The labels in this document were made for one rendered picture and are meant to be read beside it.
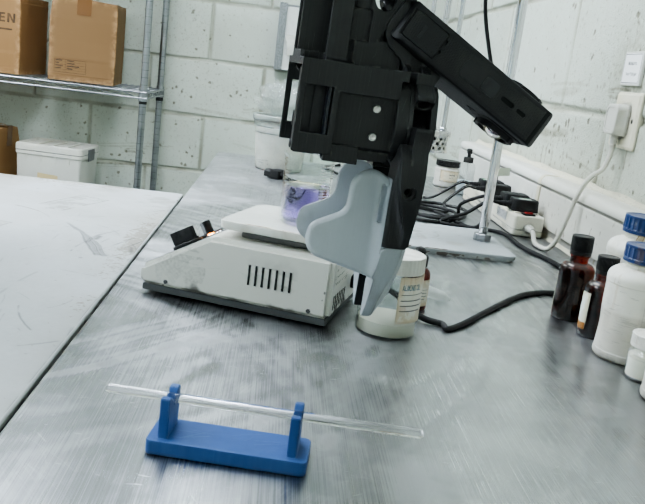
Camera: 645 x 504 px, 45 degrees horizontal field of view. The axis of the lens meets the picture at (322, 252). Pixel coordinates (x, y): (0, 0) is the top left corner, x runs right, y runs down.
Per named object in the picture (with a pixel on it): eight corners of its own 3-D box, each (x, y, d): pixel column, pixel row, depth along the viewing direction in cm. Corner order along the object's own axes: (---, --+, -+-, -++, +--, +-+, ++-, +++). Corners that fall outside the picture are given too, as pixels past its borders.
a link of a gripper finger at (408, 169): (366, 238, 49) (386, 98, 47) (393, 241, 49) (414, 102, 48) (384, 251, 44) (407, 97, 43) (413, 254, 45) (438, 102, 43)
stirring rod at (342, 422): (105, 381, 49) (425, 429, 48) (107, 383, 49) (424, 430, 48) (103, 391, 48) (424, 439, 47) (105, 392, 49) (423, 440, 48)
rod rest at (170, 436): (143, 454, 48) (147, 399, 47) (158, 429, 51) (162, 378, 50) (304, 479, 47) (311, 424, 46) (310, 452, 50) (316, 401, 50)
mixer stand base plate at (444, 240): (314, 241, 112) (315, 234, 112) (310, 215, 132) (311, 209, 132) (516, 263, 115) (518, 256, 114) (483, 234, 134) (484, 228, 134)
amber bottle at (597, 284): (614, 337, 84) (632, 258, 82) (603, 344, 81) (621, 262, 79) (582, 327, 86) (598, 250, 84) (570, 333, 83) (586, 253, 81)
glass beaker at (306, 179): (299, 218, 83) (308, 143, 81) (339, 230, 80) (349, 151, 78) (260, 223, 78) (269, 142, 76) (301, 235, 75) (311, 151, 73)
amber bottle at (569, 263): (591, 324, 88) (608, 241, 86) (558, 321, 87) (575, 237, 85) (575, 313, 92) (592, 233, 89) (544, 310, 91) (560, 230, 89)
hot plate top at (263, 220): (216, 227, 76) (217, 218, 76) (259, 211, 87) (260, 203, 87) (334, 249, 73) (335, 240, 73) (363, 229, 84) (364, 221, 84)
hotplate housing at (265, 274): (137, 291, 79) (142, 214, 77) (192, 265, 91) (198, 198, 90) (348, 336, 74) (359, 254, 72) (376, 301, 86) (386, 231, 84)
